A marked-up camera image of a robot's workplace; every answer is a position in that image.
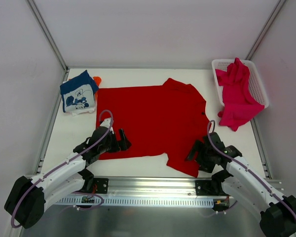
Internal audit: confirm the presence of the aluminium mounting rail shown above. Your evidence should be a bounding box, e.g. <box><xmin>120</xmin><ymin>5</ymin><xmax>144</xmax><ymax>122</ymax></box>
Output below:
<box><xmin>19</xmin><ymin>174</ymin><xmax>287</xmax><ymax>198</ymax></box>

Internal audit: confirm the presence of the white plastic basket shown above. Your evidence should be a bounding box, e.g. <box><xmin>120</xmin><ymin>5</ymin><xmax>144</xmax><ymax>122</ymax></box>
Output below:
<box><xmin>211</xmin><ymin>59</ymin><xmax>269</xmax><ymax>109</ymax></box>

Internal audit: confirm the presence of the white slotted cable duct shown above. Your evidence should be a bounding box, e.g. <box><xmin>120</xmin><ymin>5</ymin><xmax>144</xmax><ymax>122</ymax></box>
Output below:
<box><xmin>55</xmin><ymin>195</ymin><xmax>214</xmax><ymax>208</ymax></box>

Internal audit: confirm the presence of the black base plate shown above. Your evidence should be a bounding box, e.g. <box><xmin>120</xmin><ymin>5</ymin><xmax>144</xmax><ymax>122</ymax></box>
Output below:
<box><xmin>195</xmin><ymin>180</ymin><xmax>227</xmax><ymax>196</ymax></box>
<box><xmin>91</xmin><ymin>178</ymin><xmax>109</xmax><ymax>194</ymax></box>

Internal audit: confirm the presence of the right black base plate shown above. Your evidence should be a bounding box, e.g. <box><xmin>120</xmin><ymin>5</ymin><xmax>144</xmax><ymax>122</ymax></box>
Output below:
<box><xmin>195</xmin><ymin>180</ymin><xmax>227</xmax><ymax>196</ymax></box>

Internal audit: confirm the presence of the folded orange t shirt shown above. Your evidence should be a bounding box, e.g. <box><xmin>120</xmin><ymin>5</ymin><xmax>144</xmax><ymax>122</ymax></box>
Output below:
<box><xmin>93</xmin><ymin>77</ymin><xmax>102</xmax><ymax>87</ymax></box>

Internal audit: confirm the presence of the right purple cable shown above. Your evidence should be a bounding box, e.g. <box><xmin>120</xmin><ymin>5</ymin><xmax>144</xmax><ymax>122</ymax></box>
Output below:
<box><xmin>199</xmin><ymin>119</ymin><xmax>296</xmax><ymax>234</ymax></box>

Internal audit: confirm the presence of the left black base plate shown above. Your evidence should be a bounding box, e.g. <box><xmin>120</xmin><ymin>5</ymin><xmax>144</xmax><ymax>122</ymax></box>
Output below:
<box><xmin>91</xmin><ymin>178</ymin><xmax>109</xmax><ymax>194</ymax></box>

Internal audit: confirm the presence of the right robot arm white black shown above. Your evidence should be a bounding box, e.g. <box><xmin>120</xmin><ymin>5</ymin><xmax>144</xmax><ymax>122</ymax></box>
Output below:
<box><xmin>186</xmin><ymin>132</ymin><xmax>296</xmax><ymax>237</ymax></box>

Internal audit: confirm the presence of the magenta pink t shirt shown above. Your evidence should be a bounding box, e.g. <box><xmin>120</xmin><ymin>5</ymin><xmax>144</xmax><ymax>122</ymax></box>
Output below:
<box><xmin>215</xmin><ymin>58</ymin><xmax>264</xmax><ymax>131</ymax></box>

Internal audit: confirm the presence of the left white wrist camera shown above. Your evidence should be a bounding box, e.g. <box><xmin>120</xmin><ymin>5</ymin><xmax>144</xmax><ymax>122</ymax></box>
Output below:
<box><xmin>99</xmin><ymin>118</ymin><xmax>111</xmax><ymax>128</ymax></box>

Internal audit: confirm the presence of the red t shirt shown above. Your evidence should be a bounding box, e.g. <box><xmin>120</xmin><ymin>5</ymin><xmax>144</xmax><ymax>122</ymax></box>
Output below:
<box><xmin>97</xmin><ymin>78</ymin><xmax>209</xmax><ymax>177</ymax></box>

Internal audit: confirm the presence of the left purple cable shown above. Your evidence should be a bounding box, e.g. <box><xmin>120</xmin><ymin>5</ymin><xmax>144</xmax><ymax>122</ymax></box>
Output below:
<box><xmin>10</xmin><ymin>110</ymin><xmax>114</xmax><ymax>229</ymax></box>

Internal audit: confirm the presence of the purple cable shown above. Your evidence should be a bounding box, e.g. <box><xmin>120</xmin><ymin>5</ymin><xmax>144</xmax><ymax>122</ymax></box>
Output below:
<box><xmin>10</xmin><ymin>110</ymin><xmax>114</xmax><ymax>229</ymax></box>
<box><xmin>199</xmin><ymin>119</ymin><xmax>296</xmax><ymax>234</ymax></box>

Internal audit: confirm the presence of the folded blue printed t shirt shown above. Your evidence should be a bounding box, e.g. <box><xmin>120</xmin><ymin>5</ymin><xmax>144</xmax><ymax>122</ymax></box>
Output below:
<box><xmin>60</xmin><ymin>70</ymin><xmax>99</xmax><ymax>113</ymax></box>

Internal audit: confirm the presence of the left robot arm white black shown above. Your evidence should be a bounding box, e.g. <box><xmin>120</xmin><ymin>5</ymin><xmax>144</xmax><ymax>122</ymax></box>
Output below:
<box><xmin>4</xmin><ymin>125</ymin><xmax>131</xmax><ymax>229</ymax></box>

